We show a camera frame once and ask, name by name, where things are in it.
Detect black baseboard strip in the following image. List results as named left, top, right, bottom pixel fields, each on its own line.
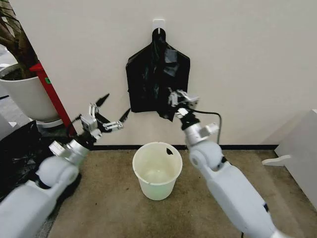
left=90, top=144, right=283, bottom=151

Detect red metal frame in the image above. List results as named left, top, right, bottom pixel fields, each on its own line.
left=29, top=63, right=77, bottom=137

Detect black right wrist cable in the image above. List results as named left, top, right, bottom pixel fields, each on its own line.
left=193, top=110, right=223, bottom=144

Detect dark leafy potted plant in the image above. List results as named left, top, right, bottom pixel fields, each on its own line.
left=0, top=0, right=38, bottom=80

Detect black garbage bag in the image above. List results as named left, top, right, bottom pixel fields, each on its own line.
left=125, top=28, right=191, bottom=122

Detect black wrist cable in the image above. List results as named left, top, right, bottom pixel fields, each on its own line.
left=65, top=114, right=82, bottom=138
left=193, top=110, right=223, bottom=144

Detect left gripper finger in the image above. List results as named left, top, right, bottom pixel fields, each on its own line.
left=88, top=93, right=110, bottom=119
left=102, top=108, right=131, bottom=131

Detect white plant pot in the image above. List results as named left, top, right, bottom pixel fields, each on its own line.
left=0, top=64, right=60, bottom=121

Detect white cabinet foot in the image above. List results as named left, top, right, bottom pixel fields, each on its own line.
left=262, top=155, right=293, bottom=166

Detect white cabinet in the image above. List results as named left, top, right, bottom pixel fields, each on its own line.
left=274, top=109, right=317, bottom=201

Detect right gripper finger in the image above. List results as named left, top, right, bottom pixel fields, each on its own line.
left=167, top=91, right=181, bottom=108
left=180, top=90, right=201, bottom=107

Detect white wall hook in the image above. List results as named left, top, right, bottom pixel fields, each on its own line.
left=153, top=18, right=166, bottom=38

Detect white pot saucer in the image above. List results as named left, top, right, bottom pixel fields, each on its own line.
left=36, top=116, right=64, bottom=129

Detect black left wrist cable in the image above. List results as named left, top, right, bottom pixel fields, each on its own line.
left=65, top=114, right=82, bottom=138

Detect white plastic trash bin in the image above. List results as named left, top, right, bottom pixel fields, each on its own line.
left=132, top=141, right=183, bottom=201

